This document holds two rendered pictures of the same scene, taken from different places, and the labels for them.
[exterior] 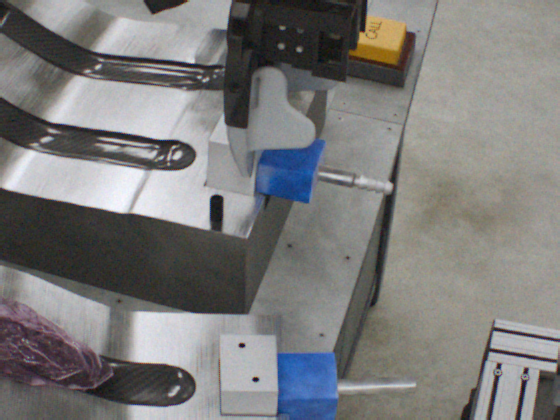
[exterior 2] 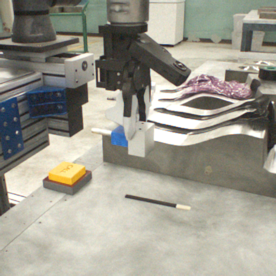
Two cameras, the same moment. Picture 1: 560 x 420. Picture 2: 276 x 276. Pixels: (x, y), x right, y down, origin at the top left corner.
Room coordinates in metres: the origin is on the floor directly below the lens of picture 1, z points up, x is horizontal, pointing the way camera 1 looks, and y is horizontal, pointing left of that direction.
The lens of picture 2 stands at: (1.60, 0.21, 1.22)
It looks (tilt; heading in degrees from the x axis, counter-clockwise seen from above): 24 degrees down; 191
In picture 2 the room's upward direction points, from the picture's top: straight up
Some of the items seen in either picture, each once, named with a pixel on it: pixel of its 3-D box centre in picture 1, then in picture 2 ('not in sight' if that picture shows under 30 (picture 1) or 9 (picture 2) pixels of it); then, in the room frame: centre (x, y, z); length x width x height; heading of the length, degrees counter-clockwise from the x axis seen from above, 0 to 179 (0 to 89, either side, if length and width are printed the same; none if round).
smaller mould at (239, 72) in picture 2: not in sight; (250, 76); (-0.03, 0.39, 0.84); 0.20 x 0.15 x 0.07; 77
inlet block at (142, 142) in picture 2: not in sight; (119, 135); (0.96, 0.04, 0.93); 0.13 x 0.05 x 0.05; 77
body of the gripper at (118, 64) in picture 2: not in sight; (124, 57); (0.96, 0.05, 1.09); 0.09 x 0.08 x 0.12; 77
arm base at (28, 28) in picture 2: not in sight; (32, 25); (0.45, -0.39, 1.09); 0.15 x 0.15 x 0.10
